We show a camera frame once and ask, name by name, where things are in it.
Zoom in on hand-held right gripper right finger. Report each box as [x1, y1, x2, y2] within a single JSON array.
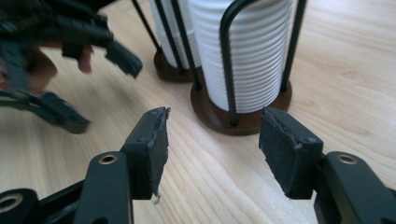
[[259, 106, 325, 201]]

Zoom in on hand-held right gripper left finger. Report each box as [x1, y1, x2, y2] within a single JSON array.
[[120, 106, 172, 201]]

